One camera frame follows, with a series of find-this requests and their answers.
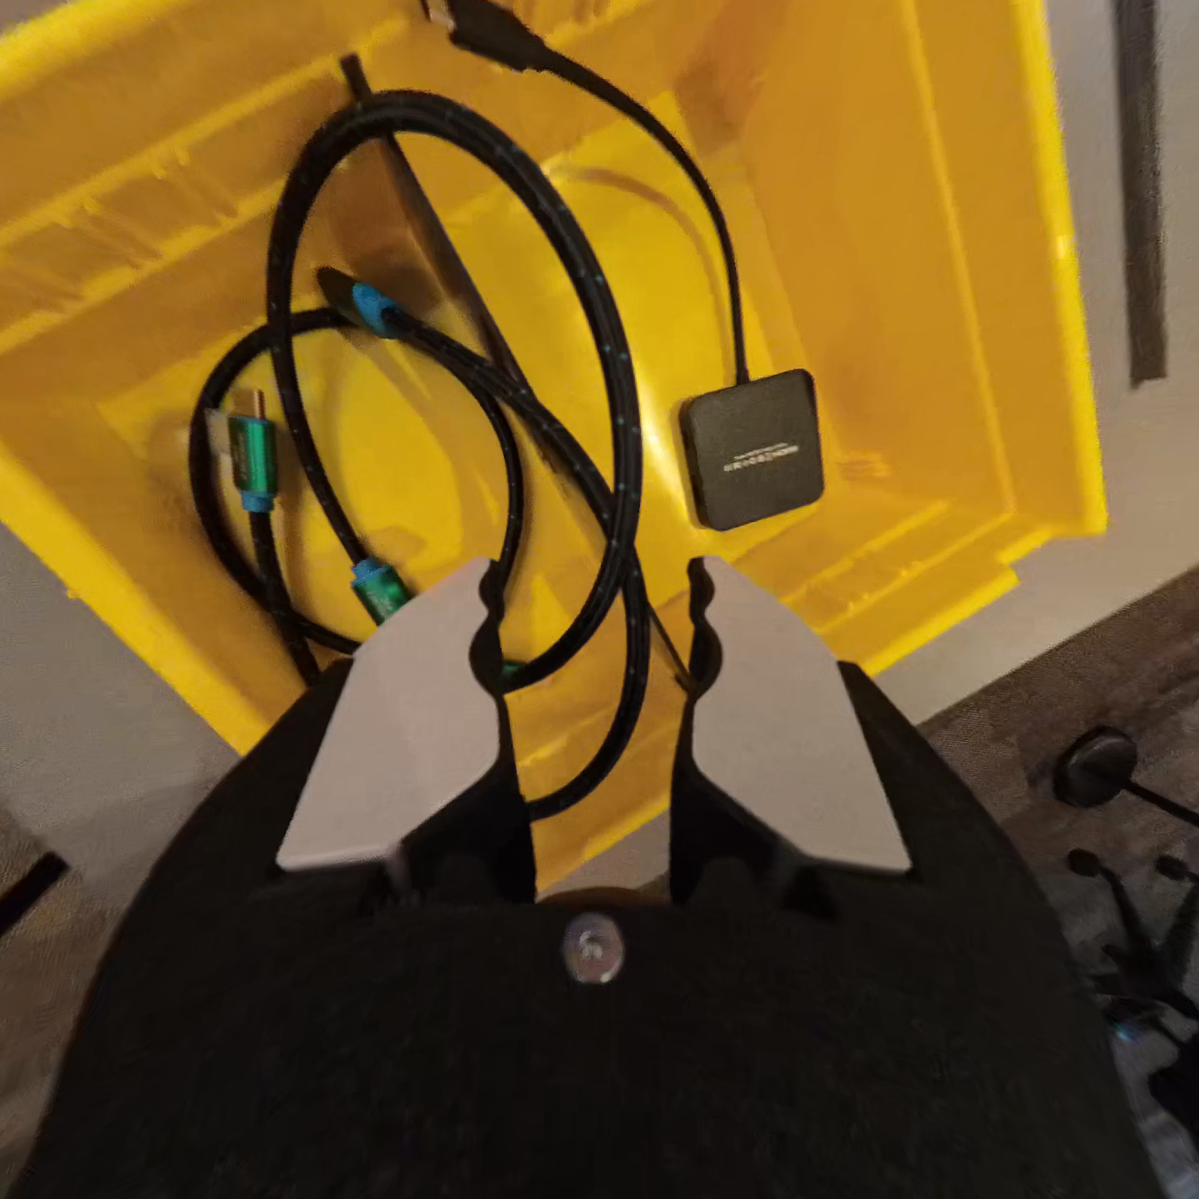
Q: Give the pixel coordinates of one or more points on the black square adapter hub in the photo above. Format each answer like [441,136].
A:
[750,450]

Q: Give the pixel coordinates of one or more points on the black office chair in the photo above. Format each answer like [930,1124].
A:
[1097,764]

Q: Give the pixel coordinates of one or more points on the yellow storage bin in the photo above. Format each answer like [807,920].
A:
[890,234]

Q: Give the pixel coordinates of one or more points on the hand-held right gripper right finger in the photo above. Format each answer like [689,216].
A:
[787,750]

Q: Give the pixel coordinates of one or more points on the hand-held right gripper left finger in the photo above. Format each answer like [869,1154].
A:
[393,750]

